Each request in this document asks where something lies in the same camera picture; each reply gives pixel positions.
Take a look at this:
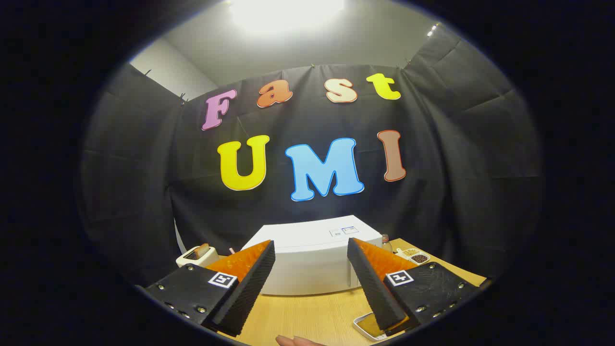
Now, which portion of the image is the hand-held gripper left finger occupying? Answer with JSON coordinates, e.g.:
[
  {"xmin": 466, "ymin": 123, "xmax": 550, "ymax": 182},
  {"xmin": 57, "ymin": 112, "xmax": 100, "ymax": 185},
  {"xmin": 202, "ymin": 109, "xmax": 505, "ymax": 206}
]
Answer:
[{"xmin": 144, "ymin": 240, "xmax": 276, "ymax": 337}]

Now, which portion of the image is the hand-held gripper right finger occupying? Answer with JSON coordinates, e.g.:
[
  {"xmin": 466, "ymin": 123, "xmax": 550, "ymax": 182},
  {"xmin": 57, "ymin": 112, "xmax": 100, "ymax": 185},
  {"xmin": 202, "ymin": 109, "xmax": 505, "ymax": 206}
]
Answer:
[{"xmin": 347, "ymin": 237, "xmax": 483, "ymax": 337}]

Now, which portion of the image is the white microwave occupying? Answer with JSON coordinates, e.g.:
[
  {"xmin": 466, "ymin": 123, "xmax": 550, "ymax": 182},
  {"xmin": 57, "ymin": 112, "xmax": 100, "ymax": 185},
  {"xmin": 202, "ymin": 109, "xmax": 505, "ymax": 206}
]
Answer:
[{"xmin": 240, "ymin": 215, "xmax": 383, "ymax": 296}]

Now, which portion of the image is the white rectangular tray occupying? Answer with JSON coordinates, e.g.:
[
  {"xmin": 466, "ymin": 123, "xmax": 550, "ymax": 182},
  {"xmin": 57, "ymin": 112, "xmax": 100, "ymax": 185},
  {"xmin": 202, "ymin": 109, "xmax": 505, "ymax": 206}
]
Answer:
[{"xmin": 353, "ymin": 312, "xmax": 414, "ymax": 342}]

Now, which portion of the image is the white divided bean dish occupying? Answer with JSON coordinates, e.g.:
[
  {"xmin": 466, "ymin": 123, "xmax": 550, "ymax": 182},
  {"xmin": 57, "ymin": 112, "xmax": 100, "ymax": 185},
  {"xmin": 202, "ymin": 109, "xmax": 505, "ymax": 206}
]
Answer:
[{"xmin": 395, "ymin": 247, "xmax": 431, "ymax": 266}]

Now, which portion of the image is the white toaster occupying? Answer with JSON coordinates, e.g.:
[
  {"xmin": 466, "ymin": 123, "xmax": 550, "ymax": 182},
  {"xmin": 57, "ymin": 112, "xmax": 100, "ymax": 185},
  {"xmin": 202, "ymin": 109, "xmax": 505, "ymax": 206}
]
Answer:
[{"xmin": 176, "ymin": 244, "xmax": 219, "ymax": 268}]

